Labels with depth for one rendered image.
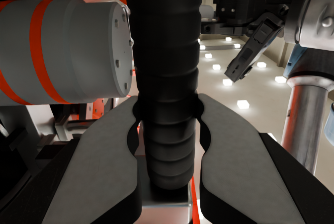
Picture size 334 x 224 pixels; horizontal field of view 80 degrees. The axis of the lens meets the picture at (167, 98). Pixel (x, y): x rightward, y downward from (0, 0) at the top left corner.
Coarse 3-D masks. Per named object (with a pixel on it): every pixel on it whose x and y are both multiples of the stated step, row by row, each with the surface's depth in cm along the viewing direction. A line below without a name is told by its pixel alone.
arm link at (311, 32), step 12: (312, 0) 22; (324, 0) 21; (312, 12) 22; (324, 12) 21; (300, 24) 24; (312, 24) 22; (324, 24) 21; (300, 36) 24; (312, 36) 23; (324, 36) 22; (324, 48) 24
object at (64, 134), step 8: (56, 120) 37; (64, 120) 37; (72, 120) 38; (80, 120) 38; (88, 120) 38; (56, 128) 36; (64, 128) 36; (72, 128) 37; (80, 128) 37; (64, 136) 37; (72, 136) 41
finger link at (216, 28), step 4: (212, 20) 30; (216, 20) 30; (204, 24) 30; (208, 24) 29; (212, 24) 29; (216, 24) 29; (220, 24) 29; (224, 24) 29; (204, 28) 29; (208, 28) 30; (212, 28) 29; (216, 28) 29; (220, 28) 29; (224, 28) 29; (228, 28) 29; (232, 28) 29; (204, 32) 29; (208, 32) 29; (212, 32) 29; (216, 32) 29; (220, 32) 29; (224, 32) 29; (228, 32) 29; (232, 32) 29
